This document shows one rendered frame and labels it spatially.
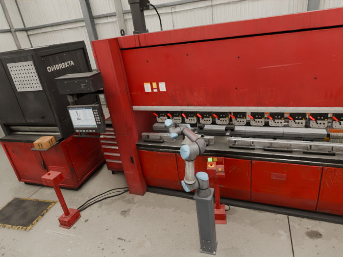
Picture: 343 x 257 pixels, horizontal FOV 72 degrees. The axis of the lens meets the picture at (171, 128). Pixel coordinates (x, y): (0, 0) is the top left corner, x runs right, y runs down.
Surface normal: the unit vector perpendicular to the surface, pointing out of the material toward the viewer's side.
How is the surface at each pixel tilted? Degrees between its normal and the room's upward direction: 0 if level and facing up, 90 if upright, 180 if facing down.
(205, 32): 90
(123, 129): 90
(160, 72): 90
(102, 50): 90
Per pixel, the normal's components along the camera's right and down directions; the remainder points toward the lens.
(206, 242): -0.31, 0.43
